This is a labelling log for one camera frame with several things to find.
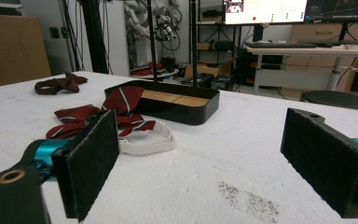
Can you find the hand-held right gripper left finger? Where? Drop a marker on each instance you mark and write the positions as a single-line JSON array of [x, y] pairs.
[[90, 161]]

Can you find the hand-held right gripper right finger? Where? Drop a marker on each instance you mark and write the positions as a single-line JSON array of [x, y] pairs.
[[323, 161]]

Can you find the dark maroon bow tie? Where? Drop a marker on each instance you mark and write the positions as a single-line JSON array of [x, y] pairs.
[[65, 83]]

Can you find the black tray with wooden bottom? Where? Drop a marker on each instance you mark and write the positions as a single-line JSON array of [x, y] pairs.
[[180, 110]]

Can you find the round black stool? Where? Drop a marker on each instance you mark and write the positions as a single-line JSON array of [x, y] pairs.
[[337, 99]]

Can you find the light wooden desk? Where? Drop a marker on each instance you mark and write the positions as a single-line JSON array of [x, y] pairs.
[[307, 51]]

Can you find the black keyboard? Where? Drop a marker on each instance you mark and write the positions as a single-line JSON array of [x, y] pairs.
[[338, 43], [279, 45]]

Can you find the thick black column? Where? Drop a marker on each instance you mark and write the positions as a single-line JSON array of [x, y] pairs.
[[94, 37]]

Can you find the brown board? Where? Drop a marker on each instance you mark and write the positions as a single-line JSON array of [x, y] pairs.
[[12, 49]]

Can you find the thin black stand pole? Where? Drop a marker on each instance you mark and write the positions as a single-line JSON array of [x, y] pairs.
[[194, 43], [152, 40]]

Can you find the open cardboard box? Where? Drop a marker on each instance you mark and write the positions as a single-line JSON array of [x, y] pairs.
[[203, 69]]

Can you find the dark computer monitor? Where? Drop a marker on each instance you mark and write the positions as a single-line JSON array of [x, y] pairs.
[[341, 9]]

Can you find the bright white computer monitor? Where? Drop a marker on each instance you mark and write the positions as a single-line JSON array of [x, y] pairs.
[[270, 11]]

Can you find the black wall socket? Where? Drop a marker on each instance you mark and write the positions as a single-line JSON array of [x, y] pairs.
[[54, 32]]

